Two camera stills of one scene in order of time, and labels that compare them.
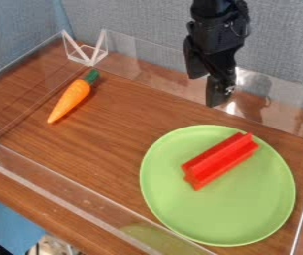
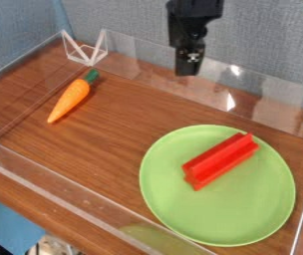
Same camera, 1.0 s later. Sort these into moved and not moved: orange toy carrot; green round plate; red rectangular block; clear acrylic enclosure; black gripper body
Moved: black gripper body
Not moved: clear acrylic enclosure; green round plate; orange toy carrot; red rectangular block
